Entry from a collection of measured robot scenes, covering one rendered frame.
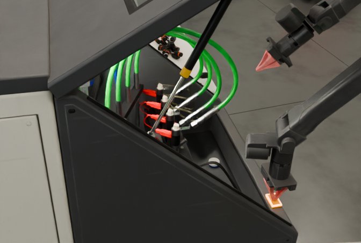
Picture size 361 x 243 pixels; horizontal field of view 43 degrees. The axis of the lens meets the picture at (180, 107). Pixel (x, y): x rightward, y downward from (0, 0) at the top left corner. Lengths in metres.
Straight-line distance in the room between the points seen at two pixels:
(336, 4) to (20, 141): 0.96
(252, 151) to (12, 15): 0.67
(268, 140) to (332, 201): 1.69
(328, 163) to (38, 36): 2.44
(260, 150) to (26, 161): 0.59
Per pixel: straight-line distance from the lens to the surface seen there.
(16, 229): 1.09
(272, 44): 1.45
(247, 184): 1.52
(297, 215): 2.74
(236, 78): 1.35
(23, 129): 0.91
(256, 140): 1.23
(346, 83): 1.09
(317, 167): 3.09
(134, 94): 1.54
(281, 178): 1.29
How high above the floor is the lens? 1.90
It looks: 33 degrees down
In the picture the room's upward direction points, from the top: 2 degrees clockwise
